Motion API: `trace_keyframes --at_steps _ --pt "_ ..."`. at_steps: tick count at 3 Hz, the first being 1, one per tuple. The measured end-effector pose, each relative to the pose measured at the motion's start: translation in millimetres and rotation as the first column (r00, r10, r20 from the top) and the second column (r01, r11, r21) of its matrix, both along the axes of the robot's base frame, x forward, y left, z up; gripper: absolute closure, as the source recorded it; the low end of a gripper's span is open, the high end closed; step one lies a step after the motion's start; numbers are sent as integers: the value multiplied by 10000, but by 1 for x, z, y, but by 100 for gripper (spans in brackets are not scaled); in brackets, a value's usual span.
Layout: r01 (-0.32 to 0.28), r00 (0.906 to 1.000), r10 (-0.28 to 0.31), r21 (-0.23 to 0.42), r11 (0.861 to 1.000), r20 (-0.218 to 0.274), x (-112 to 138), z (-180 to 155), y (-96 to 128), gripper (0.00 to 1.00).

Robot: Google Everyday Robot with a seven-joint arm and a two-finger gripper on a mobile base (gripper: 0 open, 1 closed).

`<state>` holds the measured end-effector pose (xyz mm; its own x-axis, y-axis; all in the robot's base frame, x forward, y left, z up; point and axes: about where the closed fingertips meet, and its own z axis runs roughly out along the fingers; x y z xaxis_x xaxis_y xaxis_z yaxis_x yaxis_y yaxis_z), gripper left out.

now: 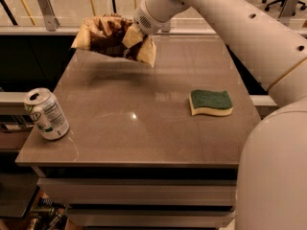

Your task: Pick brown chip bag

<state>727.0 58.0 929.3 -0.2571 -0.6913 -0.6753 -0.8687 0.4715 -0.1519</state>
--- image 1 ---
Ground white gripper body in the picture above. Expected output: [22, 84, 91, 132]
[133, 0, 189, 35]

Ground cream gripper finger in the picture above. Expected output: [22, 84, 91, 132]
[122, 24, 145, 48]

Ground brown chip bag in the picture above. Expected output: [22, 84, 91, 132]
[71, 13, 156, 67]

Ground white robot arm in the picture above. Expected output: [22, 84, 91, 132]
[133, 0, 307, 230]

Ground green yellow sponge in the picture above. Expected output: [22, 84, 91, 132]
[189, 90, 233, 117]

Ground silver green soda can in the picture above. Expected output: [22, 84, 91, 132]
[24, 88, 69, 141]

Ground upper grey drawer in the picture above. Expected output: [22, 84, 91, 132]
[37, 178, 236, 206]

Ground grey drawer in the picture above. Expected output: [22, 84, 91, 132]
[37, 178, 236, 206]
[68, 209, 234, 228]

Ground lower grey drawer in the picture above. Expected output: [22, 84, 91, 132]
[68, 209, 234, 228]

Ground cans on floor shelf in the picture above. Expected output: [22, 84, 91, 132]
[26, 197, 67, 230]

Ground metal railing bracket left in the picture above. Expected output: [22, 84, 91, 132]
[37, 0, 59, 32]

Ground metal railing bracket right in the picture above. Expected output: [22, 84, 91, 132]
[278, 0, 299, 23]

